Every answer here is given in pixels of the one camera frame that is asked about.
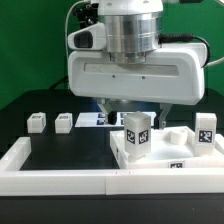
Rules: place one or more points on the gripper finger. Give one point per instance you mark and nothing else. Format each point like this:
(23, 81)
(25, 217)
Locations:
(160, 119)
(107, 110)

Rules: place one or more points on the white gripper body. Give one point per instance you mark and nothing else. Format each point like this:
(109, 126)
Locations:
(171, 74)

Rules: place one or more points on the white square table top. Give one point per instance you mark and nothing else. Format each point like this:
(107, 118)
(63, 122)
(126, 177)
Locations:
(172, 147)

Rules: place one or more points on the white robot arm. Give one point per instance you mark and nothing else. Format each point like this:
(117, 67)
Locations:
(124, 55)

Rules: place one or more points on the white sheet with markers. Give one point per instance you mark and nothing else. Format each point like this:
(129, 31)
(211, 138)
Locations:
(97, 119)

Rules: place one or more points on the white U-shaped obstacle fence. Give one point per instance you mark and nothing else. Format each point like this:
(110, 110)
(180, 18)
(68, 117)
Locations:
(16, 182)

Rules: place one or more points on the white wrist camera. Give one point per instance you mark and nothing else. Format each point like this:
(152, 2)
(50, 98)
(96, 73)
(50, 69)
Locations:
(90, 38)

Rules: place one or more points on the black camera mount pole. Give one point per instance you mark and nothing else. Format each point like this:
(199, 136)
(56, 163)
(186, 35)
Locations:
(86, 14)

